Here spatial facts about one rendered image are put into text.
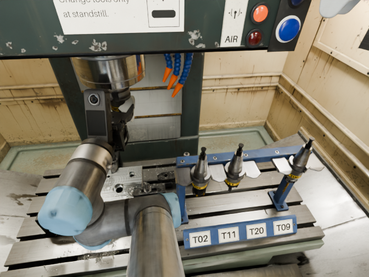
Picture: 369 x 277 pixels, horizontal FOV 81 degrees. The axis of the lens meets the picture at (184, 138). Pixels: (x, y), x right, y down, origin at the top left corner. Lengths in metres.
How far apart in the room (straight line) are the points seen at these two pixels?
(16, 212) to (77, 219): 1.10
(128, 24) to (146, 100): 0.81
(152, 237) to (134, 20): 0.29
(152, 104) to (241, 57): 0.72
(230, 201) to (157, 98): 0.60
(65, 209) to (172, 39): 0.29
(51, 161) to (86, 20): 1.56
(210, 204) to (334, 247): 0.58
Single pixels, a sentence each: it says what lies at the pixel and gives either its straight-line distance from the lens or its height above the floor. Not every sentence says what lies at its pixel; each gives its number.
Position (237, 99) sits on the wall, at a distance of 1.71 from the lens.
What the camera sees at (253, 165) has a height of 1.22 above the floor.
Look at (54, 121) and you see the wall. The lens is 1.80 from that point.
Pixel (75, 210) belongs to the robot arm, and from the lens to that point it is 0.38.
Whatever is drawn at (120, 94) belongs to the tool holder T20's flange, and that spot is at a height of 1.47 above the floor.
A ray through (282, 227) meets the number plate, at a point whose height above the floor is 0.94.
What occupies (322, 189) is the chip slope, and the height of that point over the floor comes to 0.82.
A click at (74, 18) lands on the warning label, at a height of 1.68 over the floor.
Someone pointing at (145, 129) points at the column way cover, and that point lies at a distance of 1.23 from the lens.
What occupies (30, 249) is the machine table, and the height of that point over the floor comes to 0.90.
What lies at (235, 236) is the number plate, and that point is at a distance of 0.92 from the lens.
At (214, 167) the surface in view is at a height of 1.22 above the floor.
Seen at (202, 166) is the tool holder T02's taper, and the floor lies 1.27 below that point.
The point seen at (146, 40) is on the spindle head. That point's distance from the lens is 0.33.
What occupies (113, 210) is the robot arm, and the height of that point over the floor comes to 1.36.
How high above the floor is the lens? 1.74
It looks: 41 degrees down
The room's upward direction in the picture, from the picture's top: 1 degrees clockwise
